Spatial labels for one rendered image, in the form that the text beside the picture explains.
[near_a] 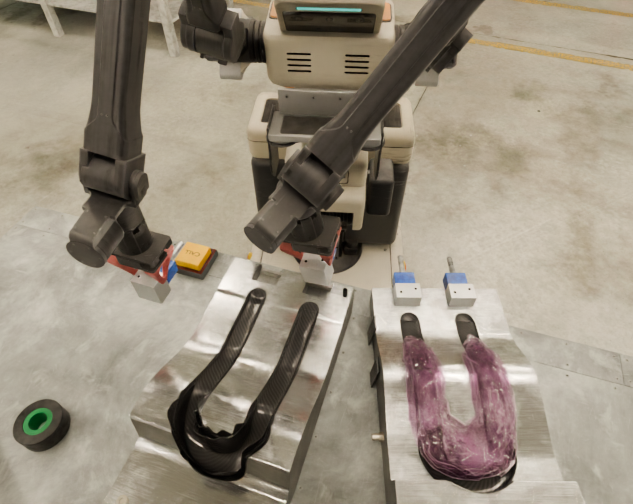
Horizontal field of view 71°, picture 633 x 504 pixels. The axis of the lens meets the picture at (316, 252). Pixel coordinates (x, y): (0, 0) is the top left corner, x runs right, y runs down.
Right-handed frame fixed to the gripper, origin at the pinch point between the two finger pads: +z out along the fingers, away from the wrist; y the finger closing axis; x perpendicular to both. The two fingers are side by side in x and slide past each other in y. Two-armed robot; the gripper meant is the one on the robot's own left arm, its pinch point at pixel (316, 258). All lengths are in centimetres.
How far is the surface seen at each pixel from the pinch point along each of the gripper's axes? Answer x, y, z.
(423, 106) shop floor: 214, -15, 130
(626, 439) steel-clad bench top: -12, 57, 24
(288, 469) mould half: -35.4, 7.1, -0.4
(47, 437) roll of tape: -42, -35, 3
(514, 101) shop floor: 239, 43, 142
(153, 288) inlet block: -14.6, -26.0, -4.2
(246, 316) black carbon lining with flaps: -11.9, -11.7, 5.9
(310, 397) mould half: -23.9, 5.7, 4.3
